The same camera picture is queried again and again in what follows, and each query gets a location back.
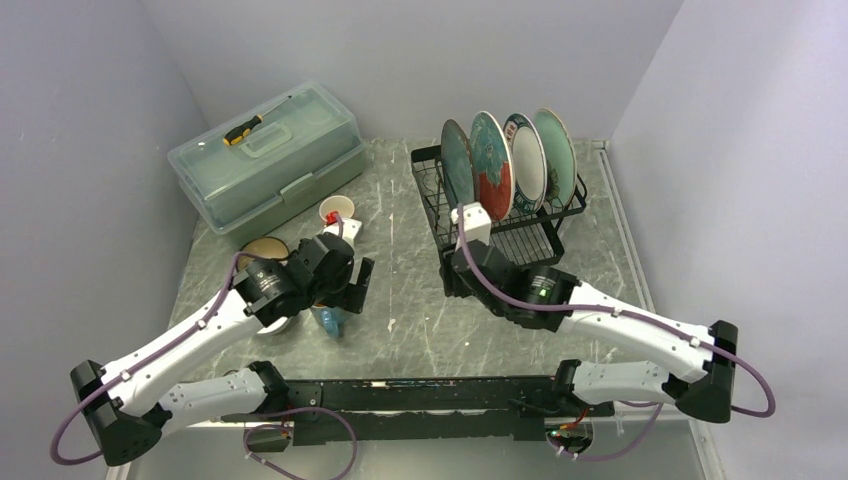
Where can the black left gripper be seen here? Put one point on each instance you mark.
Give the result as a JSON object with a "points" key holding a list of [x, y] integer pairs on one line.
{"points": [[351, 298]]}

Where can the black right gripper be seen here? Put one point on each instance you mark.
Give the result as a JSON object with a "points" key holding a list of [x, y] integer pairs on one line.
{"points": [[452, 284]]}

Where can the blue mug orange inside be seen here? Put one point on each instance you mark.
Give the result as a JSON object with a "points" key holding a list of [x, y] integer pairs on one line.
{"points": [[330, 320]]}

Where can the black wire dish rack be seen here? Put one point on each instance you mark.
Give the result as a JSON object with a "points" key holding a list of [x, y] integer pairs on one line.
{"points": [[525, 239]]}

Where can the red teal flower plate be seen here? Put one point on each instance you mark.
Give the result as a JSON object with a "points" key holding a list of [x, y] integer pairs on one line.
{"points": [[492, 164]]}

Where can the red teal rimmed plate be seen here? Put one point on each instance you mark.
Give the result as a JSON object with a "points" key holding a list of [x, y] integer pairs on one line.
{"points": [[528, 161]]}

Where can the dark blue speckled plate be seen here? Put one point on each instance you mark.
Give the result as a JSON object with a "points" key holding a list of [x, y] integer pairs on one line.
{"points": [[458, 172]]}

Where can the light blue flower plate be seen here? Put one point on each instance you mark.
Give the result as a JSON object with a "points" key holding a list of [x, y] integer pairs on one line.
{"points": [[560, 156]]}

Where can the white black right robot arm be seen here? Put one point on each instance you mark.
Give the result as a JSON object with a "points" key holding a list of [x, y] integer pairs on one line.
{"points": [[686, 365]]}

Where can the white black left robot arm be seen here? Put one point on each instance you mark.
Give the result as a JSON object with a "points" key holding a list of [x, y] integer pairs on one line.
{"points": [[133, 402]]}

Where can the white ceramic bowl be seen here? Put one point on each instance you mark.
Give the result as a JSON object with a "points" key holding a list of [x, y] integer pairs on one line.
{"points": [[275, 328]]}

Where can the pink ceramic mug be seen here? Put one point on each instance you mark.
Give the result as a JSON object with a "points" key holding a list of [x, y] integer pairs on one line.
{"points": [[334, 207]]}

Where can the brown glazed bowl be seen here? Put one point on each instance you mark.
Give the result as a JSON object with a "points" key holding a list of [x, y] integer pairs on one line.
{"points": [[267, 247]]}

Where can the green translucent plastic storage box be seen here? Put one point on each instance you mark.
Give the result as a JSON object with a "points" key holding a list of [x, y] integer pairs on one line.
{"points": [[300, 154]]}

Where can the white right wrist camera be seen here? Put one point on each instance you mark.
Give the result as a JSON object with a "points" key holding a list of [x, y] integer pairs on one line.
{"points": [[476, 220]]}

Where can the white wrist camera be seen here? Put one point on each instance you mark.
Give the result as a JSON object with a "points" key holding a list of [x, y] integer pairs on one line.
{"points": [[345, 228], [476, 220]]}

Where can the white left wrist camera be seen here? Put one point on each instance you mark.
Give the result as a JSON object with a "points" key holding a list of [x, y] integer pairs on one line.
{"points": [[345, 228]]}

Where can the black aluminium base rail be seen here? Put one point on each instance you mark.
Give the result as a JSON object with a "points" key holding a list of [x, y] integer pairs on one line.
{"points": [[521, 408]]}

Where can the yellow black handled screwdriver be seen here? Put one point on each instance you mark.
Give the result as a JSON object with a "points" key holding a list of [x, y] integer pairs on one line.
{"points": [[238, 134]]}

